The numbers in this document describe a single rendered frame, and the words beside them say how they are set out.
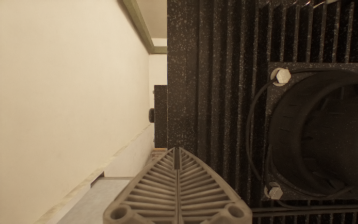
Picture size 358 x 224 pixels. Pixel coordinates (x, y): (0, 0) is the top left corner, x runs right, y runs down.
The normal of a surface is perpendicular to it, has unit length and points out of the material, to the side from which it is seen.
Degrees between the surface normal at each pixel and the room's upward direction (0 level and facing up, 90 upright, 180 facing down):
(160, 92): 90
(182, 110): 90
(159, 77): 90
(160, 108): 90
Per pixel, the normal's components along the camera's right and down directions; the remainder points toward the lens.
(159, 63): 0.02, 0.08
